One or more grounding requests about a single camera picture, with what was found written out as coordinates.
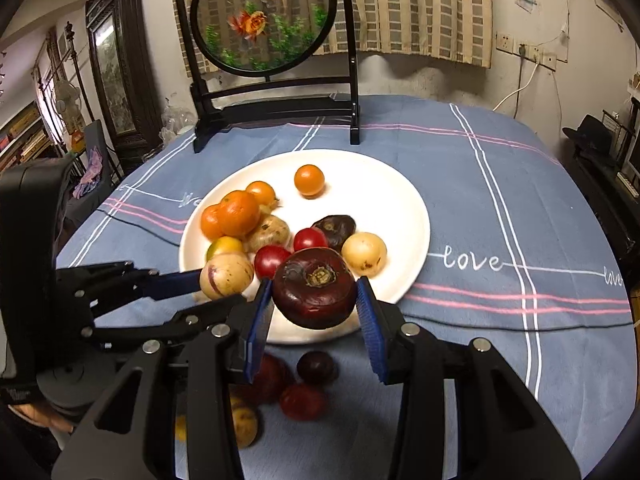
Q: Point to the white wall socket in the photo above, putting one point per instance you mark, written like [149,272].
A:
[549,61]
[530,52]
[505,42]

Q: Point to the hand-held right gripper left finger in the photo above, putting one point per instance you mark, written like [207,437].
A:
[260,322]

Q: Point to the small dark purple fruit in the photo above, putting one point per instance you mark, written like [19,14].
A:
[316,367]

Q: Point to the clear plastic bag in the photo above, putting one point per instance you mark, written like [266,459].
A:
[176,120]

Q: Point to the dark brown water chestnut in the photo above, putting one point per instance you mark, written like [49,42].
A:
[337,227]

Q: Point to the purple cloth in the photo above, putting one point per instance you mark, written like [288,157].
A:
[89,172]

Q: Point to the large dark red fruit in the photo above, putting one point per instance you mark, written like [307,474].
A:
[270,377]

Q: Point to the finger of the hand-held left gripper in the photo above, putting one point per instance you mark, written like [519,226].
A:
[175,282]
[180,322]

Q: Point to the small red cherry tomato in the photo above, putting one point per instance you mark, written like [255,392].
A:
[310,239]

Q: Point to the medium orange tangerine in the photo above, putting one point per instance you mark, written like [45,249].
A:
[210,222]

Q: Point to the white standing fan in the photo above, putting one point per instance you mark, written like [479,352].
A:
[67,97]

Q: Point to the person's left hand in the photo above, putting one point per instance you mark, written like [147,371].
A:
[35,412]

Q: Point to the dark wooden sideboard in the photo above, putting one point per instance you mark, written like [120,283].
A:
[600,195]

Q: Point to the beige checked curtain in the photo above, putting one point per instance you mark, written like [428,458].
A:
[425,10]

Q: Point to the black hat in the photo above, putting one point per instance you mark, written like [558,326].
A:
[590,132]

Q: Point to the blue striped tablecloth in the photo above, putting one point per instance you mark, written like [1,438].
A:
[475,185]

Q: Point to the pale yellow round fruit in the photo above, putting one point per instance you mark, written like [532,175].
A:
[364,254]

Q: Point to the bookshelf with books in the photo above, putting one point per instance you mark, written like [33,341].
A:
[22,135]

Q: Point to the small orange kumquat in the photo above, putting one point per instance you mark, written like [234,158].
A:
[309,180]
[262,191]

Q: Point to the greenish yellow tangerine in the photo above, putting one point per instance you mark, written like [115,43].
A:
[225,246]

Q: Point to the yellow fruit with stem mark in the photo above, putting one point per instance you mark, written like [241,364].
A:
[245,425]

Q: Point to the large orange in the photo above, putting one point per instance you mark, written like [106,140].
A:
[239,212]

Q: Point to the large dark purple water chestnut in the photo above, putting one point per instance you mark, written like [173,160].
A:
[314,290]

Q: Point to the round goldfish screen black stand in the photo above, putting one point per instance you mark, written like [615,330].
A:
[265,10]

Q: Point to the yellow pepino melon purple stripe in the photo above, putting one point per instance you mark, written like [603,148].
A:
[226,276]

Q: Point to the dark wooden cabinet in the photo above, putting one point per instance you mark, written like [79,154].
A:
[122,70]

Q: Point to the white oval plate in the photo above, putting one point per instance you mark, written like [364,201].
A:
[380,200]

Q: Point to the brownish yellow round fruit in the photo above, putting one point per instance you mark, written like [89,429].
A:
[267,233]

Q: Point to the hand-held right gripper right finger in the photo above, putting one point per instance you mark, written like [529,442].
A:
[370,322]

